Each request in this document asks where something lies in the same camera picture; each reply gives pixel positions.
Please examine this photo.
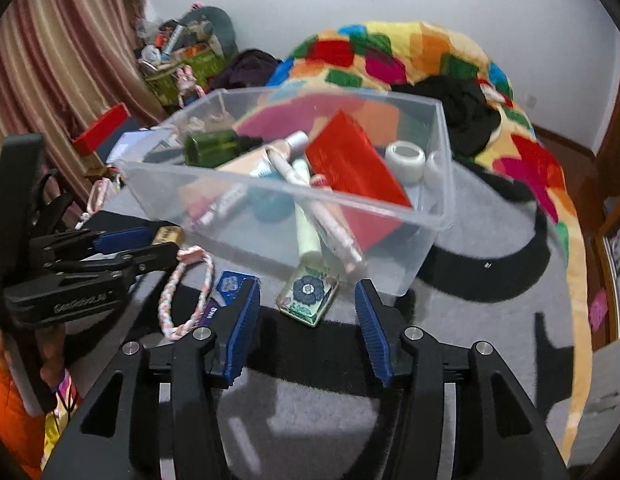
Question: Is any white ointment tube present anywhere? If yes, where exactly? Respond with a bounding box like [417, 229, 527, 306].
[195, 184, 248, 228]

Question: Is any blue book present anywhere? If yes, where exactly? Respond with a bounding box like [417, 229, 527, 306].
[106, 127, 180, 165]

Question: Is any white tape roll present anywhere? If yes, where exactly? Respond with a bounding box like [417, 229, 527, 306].
[384, 140, 426, 185]

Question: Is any dark clothes pile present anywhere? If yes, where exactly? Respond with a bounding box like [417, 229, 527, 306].
[208, 49, 282, 91]

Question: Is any blue card box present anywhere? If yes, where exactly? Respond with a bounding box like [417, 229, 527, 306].
[199, 270, 257, 326]

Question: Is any grey black blanket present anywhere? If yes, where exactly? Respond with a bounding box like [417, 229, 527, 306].
[69, 156, 576, 480]

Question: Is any red box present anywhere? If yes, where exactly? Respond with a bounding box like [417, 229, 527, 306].
[72, 103, 130, 157]

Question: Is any red flat pouch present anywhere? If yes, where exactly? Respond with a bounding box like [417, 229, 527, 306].
[304, 109, 414, 254]

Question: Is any beige cream tube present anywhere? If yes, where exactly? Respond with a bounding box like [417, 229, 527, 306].
[182, 140, 292, 221]

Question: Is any black garment on bed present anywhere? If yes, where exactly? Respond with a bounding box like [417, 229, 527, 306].
[391, 75, 502, 158]

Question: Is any colourful patchwork quilt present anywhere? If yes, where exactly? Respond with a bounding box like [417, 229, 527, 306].
[268, 22, 592, 458]

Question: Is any white floral pen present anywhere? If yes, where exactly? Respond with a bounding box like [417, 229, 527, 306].
[268, 148, 364, 275]

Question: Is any grey neck pillow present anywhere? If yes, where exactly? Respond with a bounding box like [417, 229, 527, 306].
[180, 3, 238, 58]

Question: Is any mint green bottle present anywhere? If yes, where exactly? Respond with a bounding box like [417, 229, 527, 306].
[249, 129, 311, 177]

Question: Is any pink white braided rope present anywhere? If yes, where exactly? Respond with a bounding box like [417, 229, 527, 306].
[158, 244, 215, 342]

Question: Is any striped curtain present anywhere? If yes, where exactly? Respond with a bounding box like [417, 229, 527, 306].
[0, 0, 165, 200]

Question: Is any rabbit figurine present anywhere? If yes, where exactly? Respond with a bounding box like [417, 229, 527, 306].
[176, 65, 205, 108]

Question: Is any green clutter basket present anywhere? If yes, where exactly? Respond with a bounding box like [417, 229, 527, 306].
[142, 49, 228, 107]

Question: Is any green glass bottle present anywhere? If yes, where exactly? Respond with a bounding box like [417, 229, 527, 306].
[183, 129, 263, 169]

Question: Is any pale green tube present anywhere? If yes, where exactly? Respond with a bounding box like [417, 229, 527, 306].
[292, 158, 323, 264]

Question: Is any teal tape roll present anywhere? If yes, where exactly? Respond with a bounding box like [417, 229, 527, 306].
[247, 186, 295, 224]

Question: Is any clear plastic storage box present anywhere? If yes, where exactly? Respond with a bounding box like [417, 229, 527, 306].
[117, 86, 454, 295]

